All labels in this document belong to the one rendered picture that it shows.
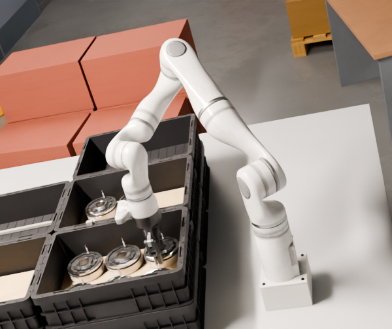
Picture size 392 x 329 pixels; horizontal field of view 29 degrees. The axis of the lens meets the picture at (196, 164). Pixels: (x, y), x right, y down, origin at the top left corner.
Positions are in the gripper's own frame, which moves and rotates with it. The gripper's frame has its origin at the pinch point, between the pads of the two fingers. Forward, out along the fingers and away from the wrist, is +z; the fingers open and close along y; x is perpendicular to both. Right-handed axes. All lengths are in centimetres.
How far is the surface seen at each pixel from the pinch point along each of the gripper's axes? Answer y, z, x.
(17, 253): 10.1, -2.3, 42.4
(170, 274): -18.9, -6.2, -5.9
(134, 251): 4.2, 0.8, 7.7
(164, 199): 33.9, 3.7, 1.7
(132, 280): -18.8, -6.4, 3.7
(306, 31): 332, 71, -62
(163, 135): 70, -1, 3
